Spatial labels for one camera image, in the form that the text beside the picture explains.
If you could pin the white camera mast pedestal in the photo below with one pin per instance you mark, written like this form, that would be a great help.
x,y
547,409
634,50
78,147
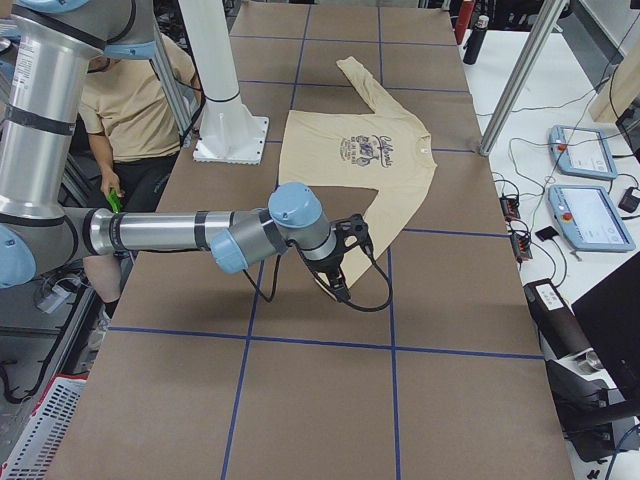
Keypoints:
x,y
228,132

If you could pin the near teach pendant tablet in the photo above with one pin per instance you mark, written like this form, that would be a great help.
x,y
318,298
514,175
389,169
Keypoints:
x,y
588,219

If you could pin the white perforated plastic basket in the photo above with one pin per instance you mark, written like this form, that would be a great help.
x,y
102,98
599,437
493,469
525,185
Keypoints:
x,y
48,423

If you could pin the aluminium frame post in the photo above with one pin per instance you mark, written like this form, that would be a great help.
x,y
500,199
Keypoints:
x,y
536,40

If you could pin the beige long-sleeve printed shirt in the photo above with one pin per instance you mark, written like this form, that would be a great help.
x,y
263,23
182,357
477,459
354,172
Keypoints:
x,y
387,150

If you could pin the far teach pendant tablet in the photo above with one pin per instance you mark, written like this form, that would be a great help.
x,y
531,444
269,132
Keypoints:
x,y
582,152

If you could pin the person in beige shirt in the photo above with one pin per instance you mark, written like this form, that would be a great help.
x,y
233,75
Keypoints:
x,y
133,136

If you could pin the red cylinder bottle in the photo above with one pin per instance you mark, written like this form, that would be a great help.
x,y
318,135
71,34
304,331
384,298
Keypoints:
x,y
463,19

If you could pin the teach pendant tablet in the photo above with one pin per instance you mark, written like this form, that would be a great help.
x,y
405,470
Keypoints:
x,y
582,152
588,219

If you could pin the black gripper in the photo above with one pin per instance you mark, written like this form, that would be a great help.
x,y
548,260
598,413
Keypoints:
x,y
325,271

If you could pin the black monitor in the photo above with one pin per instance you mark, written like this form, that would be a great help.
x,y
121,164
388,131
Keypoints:
x,y
608,314

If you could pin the black water bottle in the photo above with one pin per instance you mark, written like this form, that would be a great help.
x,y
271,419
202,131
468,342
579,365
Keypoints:
x,y
475,40

